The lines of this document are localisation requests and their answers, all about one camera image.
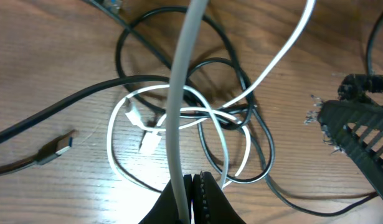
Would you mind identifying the long black cable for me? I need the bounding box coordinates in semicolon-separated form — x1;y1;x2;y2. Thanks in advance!
82;0;381;217

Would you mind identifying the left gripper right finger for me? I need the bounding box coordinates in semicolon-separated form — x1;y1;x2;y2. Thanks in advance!
192;172;245;224

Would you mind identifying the short black cable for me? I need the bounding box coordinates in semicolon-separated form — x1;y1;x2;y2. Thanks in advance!
0;6;256;178

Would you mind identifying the white cable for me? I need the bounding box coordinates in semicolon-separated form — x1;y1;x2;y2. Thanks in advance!
106;0;316;224

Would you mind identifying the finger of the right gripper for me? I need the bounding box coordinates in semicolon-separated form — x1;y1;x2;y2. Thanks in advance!
338;74;383;101
305;96;383;200

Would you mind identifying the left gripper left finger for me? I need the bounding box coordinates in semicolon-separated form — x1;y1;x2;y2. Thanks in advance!
139;174;193;224

